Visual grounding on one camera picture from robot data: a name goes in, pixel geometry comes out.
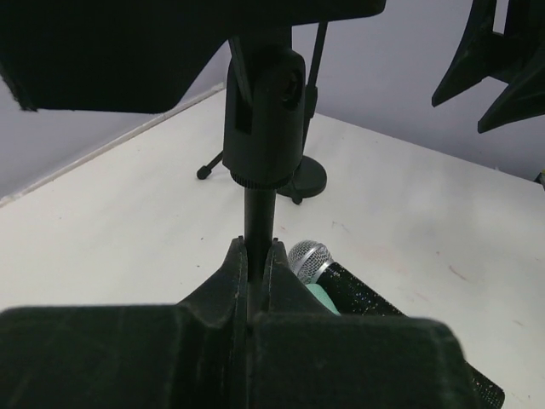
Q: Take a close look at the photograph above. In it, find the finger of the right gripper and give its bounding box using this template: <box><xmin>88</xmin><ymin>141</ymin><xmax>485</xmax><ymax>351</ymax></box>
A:
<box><xmin>478</xmin><ymin>43</ymin><xmax>544</xmax><ymax>133</ymax></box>
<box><xmin>432</xmin><ymin>0</ymin><xmax>508</xmax><ymax>107</ymax></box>

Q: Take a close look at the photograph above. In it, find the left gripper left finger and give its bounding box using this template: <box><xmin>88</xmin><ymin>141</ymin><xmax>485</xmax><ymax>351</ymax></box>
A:
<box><xmin>1</xmin><ymin>239</ymin><xmax>248</xmax><ymax>408</ymax></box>

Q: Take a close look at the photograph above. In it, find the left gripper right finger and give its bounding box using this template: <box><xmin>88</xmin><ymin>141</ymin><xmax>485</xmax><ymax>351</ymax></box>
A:
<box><xmin>248</xmin><ymin>241</ymin><xmax>479</xmax><ymax>408</ymax></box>

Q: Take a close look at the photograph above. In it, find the black round-base mic stand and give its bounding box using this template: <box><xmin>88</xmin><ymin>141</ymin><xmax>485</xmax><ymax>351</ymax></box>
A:
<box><xmin>1</xmin><ymin>1</ymin><xmax>385</xmax><ymax>314</ymax></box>

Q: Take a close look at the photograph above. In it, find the teal plastic microphone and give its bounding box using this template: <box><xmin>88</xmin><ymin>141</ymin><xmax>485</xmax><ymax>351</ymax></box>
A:
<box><xmin>306</xmin><ymin>284</ymin><xmax>341</xmax><ymax>315</ymax></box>

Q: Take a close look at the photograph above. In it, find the black glitter microphone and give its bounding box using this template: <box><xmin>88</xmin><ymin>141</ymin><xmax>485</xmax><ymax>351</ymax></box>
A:
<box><xmin>288</xmin><ymin>240</ymin><xmax>506</xmax><ymax>408</ymax></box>

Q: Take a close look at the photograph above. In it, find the black tripod shock-mount stand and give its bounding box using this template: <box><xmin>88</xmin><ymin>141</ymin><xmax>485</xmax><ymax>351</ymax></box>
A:
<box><xmin>197</xmin><ymin>22</ymin><xmax>328</xmax><ymax>205</ymax></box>

